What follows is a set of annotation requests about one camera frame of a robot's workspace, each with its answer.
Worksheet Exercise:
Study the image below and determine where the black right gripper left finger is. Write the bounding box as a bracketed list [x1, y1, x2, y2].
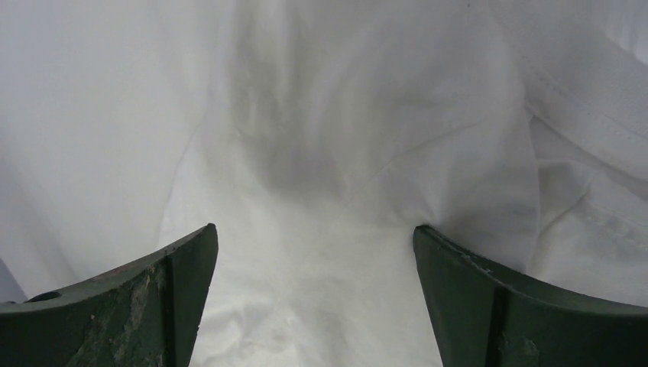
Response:
[1, 224, 218, 366]

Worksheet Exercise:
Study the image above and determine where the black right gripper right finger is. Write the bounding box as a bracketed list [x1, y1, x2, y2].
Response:
[413, 226, 647, 366]

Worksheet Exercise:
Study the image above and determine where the white t shirt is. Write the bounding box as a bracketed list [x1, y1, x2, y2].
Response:
[1, 1, 647, 366]

